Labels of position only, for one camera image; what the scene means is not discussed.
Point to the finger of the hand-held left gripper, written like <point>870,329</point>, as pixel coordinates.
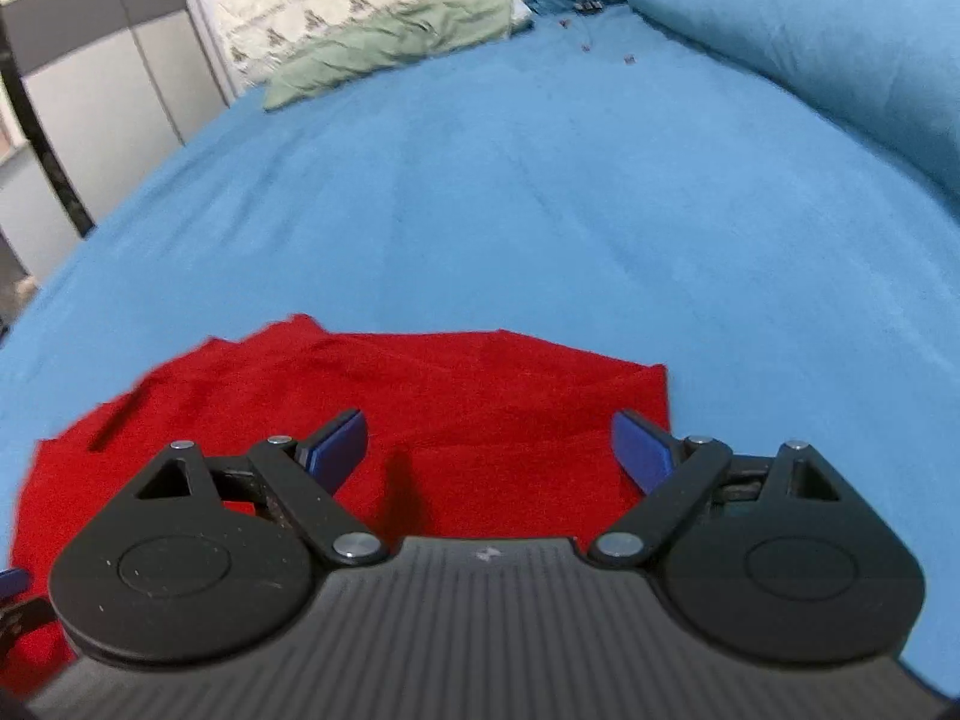
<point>10,582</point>

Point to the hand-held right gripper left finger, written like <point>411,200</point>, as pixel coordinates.
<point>339,451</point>

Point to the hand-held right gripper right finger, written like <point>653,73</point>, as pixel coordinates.
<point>639,453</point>

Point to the red cloth garment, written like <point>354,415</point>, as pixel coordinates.
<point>480,420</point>

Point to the blue bed sheet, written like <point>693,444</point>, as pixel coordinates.
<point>480,195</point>

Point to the green quilted pillow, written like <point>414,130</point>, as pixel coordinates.
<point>390,37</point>

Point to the black metal pole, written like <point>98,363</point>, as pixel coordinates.
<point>45,142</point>

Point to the grey and white wardrobe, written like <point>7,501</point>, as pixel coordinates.
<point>90,82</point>

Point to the blue rolled blanket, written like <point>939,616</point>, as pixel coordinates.
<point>795,30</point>

